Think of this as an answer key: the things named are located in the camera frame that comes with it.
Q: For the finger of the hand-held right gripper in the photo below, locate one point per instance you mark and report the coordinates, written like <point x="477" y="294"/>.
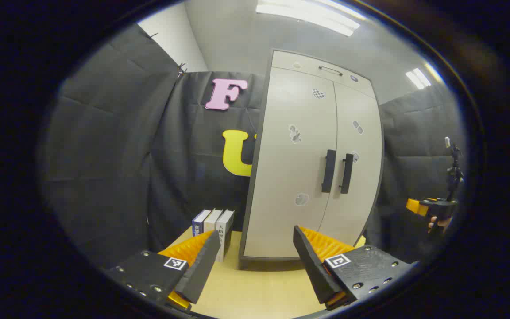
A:
<point x="414" y="207"/>

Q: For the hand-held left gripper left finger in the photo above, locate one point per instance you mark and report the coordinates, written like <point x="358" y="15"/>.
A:
<point x="202" y="266"/>

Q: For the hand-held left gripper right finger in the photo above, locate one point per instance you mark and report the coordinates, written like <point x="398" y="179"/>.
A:
<point x="310" y="261"/>

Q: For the grey double-door shoe cabinet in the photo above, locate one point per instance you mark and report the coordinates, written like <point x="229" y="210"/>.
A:
<point x="264" y="263"/>

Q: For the cabinet door with box sticker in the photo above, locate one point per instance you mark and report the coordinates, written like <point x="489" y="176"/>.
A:
<point x="361" y="199"/>

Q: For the cabinet door with checkered sticker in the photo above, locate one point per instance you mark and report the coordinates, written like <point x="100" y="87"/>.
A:
<point x="290" y="177"/>

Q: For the thin black stand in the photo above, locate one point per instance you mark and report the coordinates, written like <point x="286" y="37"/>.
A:
<point x="454" y="173"/>

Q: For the blue book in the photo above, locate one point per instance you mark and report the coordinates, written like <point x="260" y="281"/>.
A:
<point x="198" y="223"/>

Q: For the thin white book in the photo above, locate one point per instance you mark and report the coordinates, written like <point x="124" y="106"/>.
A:
<point x="212" y="221"/>

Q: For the small ceiling light panel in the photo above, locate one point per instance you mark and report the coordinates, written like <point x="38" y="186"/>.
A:
<point x="418" y="78"/>

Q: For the black backdrop cloth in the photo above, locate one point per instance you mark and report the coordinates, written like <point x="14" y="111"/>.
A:
<point x="104" y="155"/>

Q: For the large ceiling light panel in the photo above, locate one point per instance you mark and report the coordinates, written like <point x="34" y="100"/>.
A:
<point x="308" y="15"/>

